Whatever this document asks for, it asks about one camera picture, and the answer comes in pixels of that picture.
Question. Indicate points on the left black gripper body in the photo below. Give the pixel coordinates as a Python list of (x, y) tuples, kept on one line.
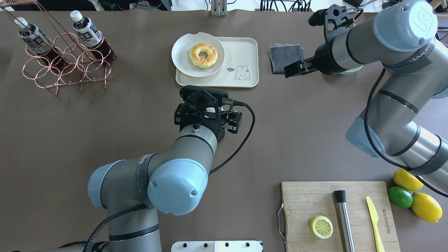
[(235, 122)]

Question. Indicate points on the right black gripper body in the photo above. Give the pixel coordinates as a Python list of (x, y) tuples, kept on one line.
[(322, 60)]

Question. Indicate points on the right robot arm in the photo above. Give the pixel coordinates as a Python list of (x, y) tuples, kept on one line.
[(403, 39)]

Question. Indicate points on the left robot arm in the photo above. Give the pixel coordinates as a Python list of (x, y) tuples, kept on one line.
[(134, 191)]

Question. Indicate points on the cream serving tray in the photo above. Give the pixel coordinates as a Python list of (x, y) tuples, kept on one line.
[(239, 69)]

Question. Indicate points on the tea bottle white cap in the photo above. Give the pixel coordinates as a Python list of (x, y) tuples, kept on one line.
[(91, 37)]

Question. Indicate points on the grey folded cloth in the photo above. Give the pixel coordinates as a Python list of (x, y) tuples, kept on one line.
[(282, 55)]

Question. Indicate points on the green ceramic bowl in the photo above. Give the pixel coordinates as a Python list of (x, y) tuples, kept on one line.
[(351, 71)]

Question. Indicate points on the white plate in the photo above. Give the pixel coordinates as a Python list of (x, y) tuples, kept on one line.
[(180, 54)]

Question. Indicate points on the glazed donut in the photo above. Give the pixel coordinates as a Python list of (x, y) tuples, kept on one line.
[(203, 55)]

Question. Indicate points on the steel muddler black tip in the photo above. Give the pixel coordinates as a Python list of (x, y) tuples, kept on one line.
[(344, 223)]

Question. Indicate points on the bamboo cutting board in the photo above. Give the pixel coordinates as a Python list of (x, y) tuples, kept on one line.
[(304, 200)]

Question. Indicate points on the whole yellow lemon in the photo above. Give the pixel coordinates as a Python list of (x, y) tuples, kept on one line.
[(405, 180)]

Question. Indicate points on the half lemon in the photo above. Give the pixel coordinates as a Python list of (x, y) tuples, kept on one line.
[(321, 226)]

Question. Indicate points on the green lime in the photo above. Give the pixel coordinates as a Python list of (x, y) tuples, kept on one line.
[(400, 197)]

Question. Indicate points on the yellow plastic knife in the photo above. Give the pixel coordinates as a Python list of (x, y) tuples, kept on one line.
[(374, 220)]

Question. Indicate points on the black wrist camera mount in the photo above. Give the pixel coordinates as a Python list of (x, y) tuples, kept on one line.
[(203, 97)]

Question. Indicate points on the copper wire bottle rack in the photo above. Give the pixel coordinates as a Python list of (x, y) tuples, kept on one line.
[(71, 58)]

